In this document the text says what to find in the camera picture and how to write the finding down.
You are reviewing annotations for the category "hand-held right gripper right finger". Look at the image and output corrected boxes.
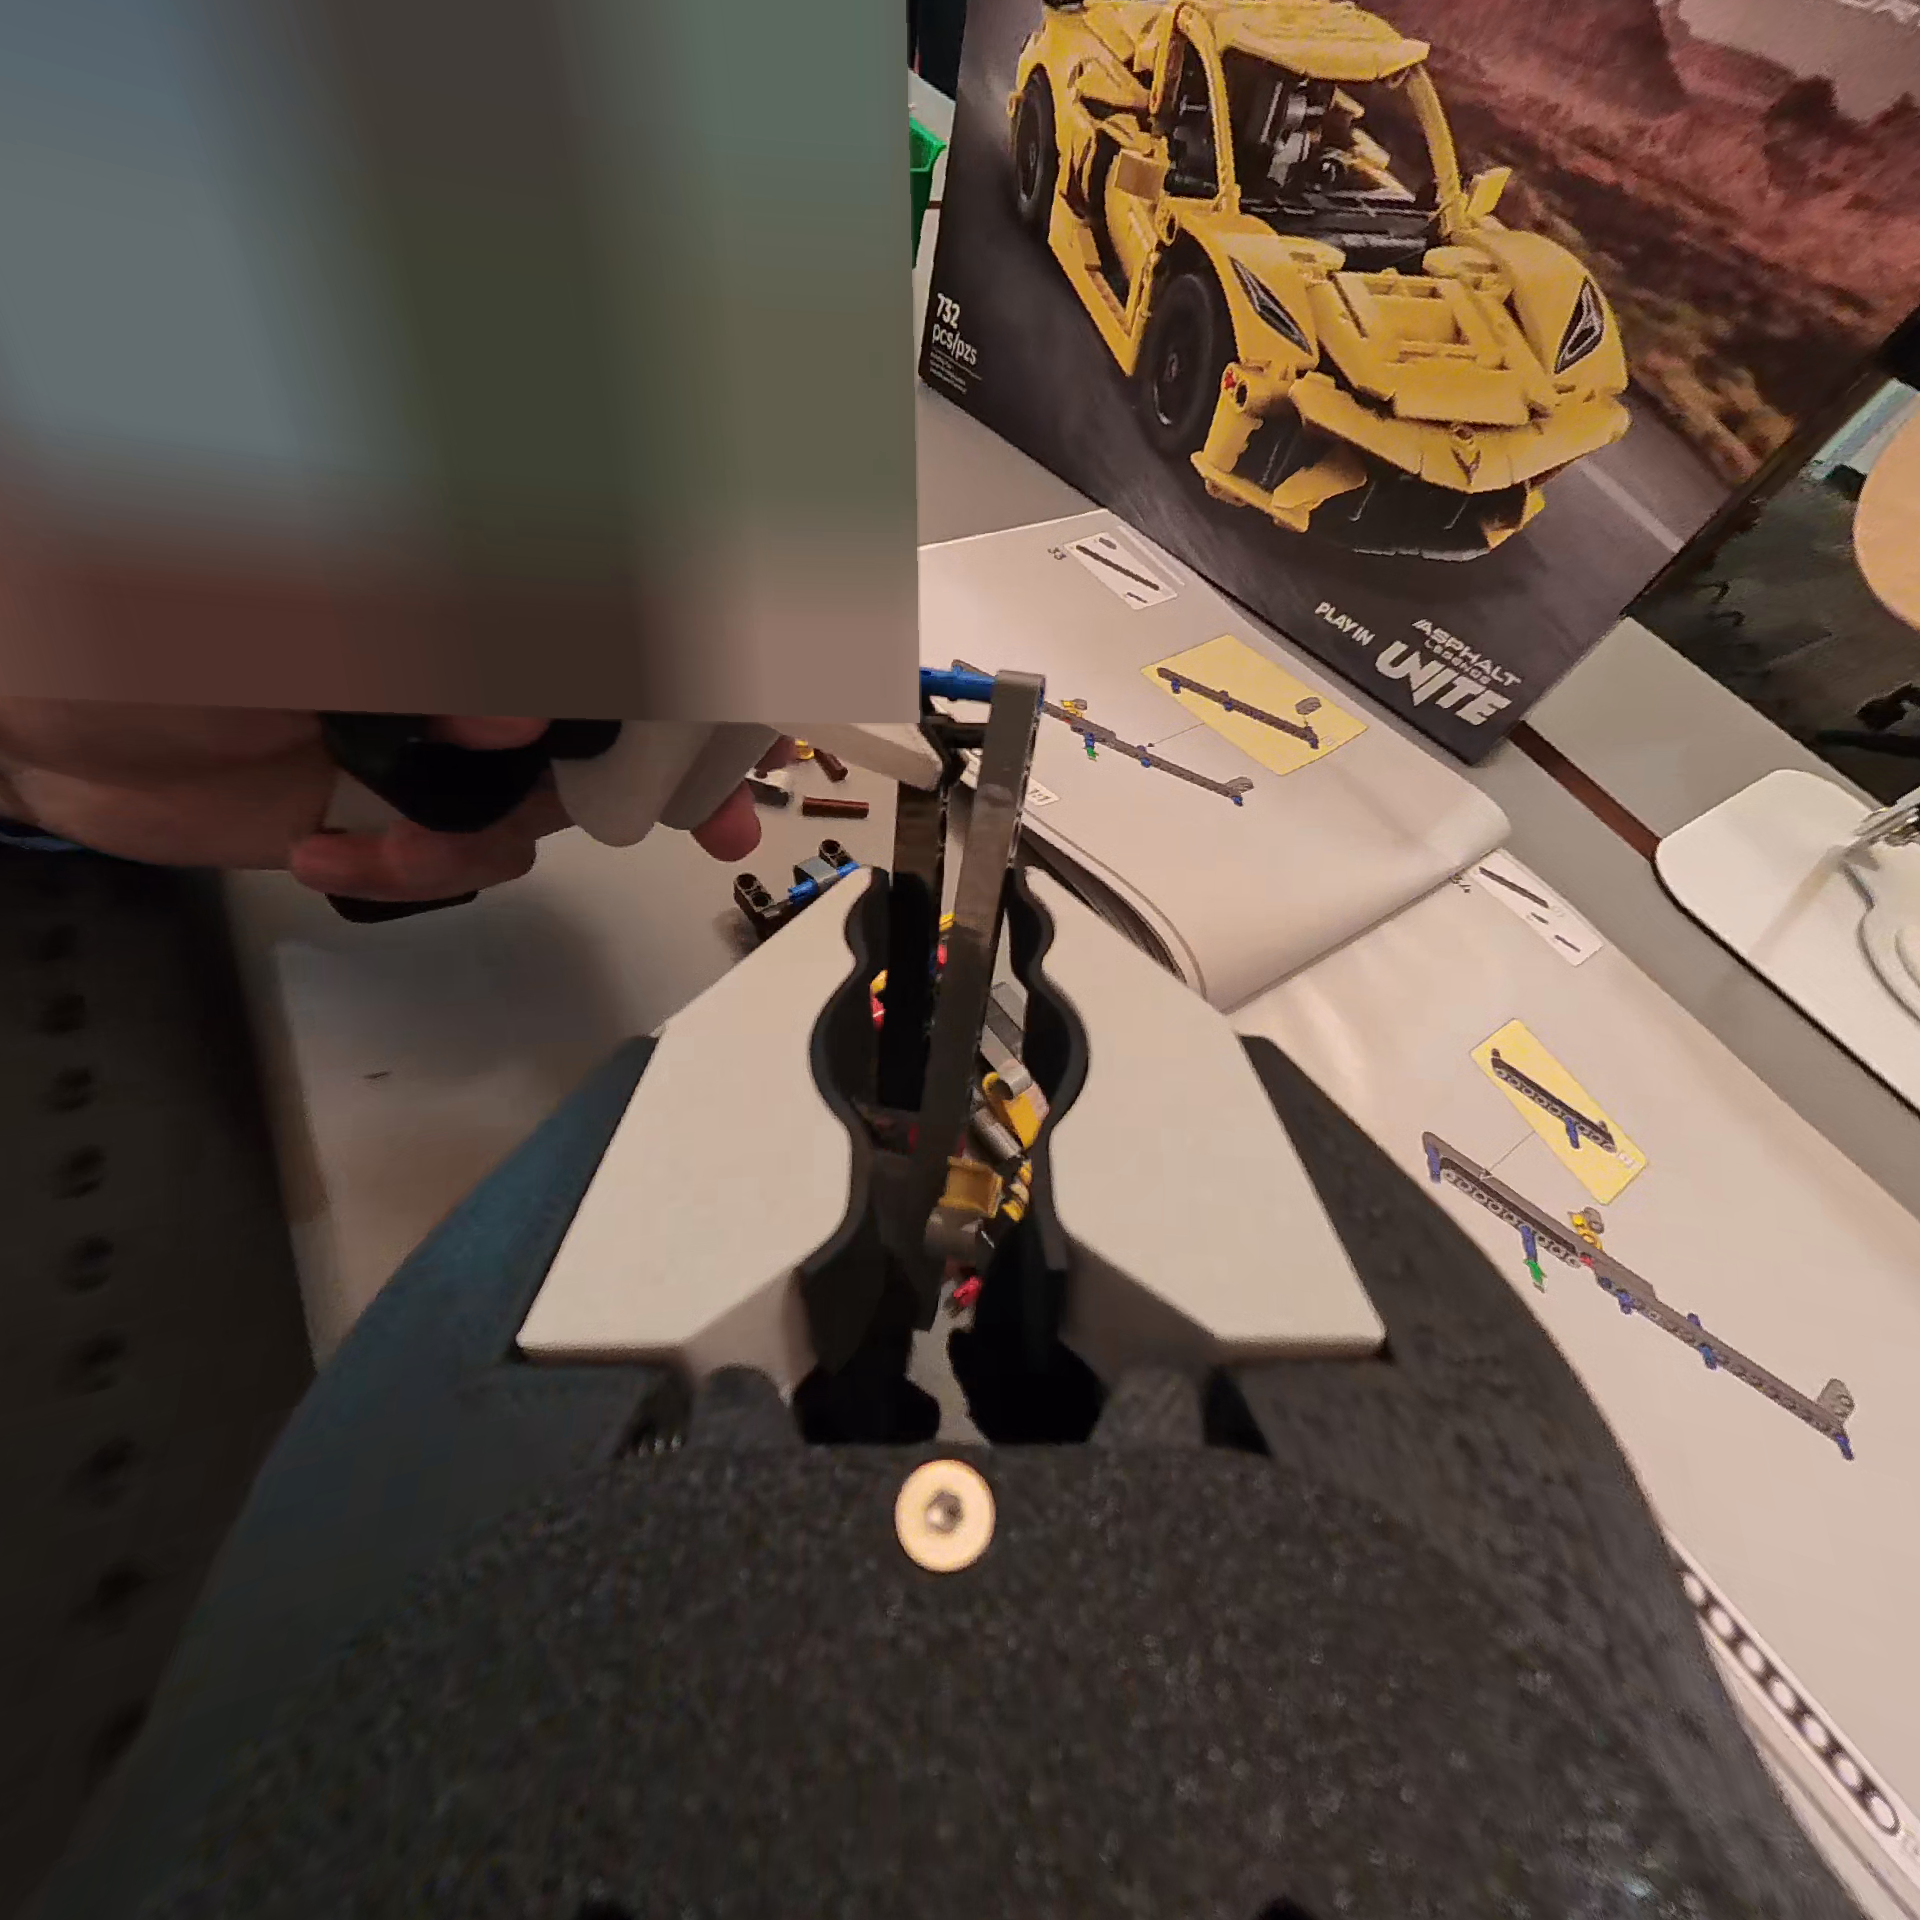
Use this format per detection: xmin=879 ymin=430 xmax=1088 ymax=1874
xmin=1007 ymin=878 xmax=1389 ymax=1369

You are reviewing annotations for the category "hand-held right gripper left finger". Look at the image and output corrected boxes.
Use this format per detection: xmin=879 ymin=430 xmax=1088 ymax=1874
xmin=514 ymin=866 xmax=903 ymax=1374

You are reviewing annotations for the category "person's left hand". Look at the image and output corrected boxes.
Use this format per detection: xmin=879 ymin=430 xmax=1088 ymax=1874
xmin=0 ymin=718 xmax=798 ymax=906

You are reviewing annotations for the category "yellow car lego box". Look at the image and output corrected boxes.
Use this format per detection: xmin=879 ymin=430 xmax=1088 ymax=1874
xmin=918 ymin=0 xmax=1920 ymax=769

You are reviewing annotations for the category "long dark grey lego beam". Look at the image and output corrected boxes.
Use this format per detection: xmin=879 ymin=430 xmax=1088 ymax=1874
xmin=900 ymin=669 xmax=1050 ymax=1261

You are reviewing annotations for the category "open instruction booklet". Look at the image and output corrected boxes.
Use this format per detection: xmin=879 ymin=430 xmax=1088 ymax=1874
xmin=918 ymin=517 xmax=1920 ymax=1893

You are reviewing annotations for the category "lego car chassis assembly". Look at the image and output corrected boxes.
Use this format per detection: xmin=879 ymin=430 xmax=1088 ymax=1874
xmin=731 ymin=838 xmax=1051 ymax=1307

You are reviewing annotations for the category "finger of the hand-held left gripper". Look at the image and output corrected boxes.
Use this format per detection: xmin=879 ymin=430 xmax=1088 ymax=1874
xmin=790 ymin=721 xmax=947 ymax=793

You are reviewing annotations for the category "white lamp base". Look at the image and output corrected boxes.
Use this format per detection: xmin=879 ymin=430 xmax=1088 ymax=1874
xmin=1654 ymin=769 xmax=1920 ymax=1113

